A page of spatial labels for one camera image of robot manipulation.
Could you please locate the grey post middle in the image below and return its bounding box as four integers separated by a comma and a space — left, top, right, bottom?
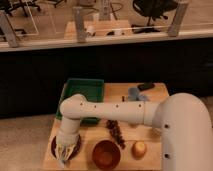
73, 6, 86, 43

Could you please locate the bunch of dark grapes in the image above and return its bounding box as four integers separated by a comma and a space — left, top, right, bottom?
106, 120, 126, 149

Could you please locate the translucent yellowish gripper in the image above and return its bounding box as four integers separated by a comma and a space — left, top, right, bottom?
55, 134, 79, 160

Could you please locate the yellow apple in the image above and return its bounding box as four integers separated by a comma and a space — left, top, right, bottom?
132, 141, 147, 158

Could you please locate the grey post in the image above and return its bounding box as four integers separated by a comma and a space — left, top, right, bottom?
0, 11, 19, 48
167, 0, 189, 37
73, 6, 86, 43

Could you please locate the orange-brown bowl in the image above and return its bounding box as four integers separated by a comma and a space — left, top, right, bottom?
92, 140, 121, 171

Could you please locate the wooden board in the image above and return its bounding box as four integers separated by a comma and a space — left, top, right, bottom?
42, 83, 161, 171

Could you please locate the black office chair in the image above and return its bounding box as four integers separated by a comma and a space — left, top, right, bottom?
131, 0, 178, 34

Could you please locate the black remote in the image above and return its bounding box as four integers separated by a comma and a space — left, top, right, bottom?
137, 82, 155, 91

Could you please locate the green plastic tray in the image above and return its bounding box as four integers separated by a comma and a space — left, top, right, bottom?
55, 78, 105, 127

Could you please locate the grey post right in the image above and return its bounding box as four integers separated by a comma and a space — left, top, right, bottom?
167, 0, 189, 37

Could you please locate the grey post left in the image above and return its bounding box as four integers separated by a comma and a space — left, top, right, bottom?
0, 11, 19, 48

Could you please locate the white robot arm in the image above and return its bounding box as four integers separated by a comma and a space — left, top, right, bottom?
56, 93, 213, 171

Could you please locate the purple bowl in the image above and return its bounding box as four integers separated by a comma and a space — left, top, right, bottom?
51, 135, 81, 160

